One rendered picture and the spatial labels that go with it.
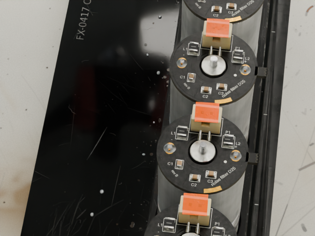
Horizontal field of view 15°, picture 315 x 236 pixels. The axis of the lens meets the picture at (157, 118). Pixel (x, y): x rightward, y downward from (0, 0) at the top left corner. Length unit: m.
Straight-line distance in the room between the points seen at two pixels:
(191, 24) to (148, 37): 0.05
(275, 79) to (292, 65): 0.08
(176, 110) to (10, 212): 0.07
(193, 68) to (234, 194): 0.04
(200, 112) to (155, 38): 0.09
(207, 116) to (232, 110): 0.02
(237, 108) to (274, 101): 0.01
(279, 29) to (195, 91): 0.03
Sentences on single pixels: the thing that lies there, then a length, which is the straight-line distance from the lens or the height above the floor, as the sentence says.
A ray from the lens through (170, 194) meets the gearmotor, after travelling 0.33.
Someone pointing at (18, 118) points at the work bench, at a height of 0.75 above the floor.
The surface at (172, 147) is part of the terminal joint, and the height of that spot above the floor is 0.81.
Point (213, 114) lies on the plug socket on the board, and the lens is 0.32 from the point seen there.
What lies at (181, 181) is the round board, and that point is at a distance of 0.32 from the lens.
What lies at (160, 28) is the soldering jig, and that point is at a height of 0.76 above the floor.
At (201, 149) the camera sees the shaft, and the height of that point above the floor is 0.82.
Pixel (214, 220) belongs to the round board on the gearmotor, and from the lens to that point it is 0.32.
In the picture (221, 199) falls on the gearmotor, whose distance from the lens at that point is 0.33.
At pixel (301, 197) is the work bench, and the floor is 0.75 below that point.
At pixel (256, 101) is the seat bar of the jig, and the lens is 0.38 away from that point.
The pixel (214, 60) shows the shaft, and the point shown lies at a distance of 0.34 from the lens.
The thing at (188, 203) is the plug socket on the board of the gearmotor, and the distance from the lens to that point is 0.31.
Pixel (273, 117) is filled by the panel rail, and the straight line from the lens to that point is 0.33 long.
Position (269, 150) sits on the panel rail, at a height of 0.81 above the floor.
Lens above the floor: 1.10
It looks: 59 degrees down
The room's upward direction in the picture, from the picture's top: straight up
